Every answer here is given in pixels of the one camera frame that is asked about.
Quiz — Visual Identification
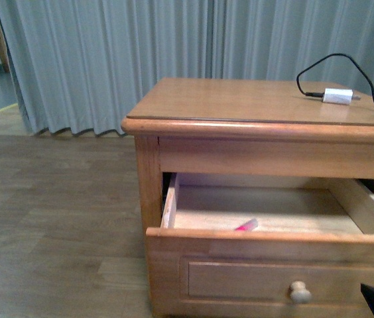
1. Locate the wooden drawer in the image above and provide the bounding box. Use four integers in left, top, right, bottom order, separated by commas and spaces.
146, 174, 374, 317

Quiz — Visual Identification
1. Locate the round wooden drawer knob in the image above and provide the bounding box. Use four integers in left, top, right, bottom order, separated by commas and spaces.
290, 281, 312, 304

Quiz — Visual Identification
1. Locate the wooden nightstand cabinet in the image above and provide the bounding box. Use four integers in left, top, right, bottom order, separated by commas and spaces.
121, 78, 374, 318

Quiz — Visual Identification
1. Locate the white power adapter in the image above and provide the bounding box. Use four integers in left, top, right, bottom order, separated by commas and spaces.
322, 88, 361, 105

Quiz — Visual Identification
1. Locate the pink marker with clear cap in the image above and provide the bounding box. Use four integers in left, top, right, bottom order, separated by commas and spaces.
235, 219, 259, 231

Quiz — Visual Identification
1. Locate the black cable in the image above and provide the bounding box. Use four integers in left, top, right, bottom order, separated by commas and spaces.
296, 53, 374, 119

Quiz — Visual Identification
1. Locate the grey-green curtain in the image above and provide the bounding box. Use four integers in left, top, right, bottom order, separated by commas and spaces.
0, 1, 374, 134

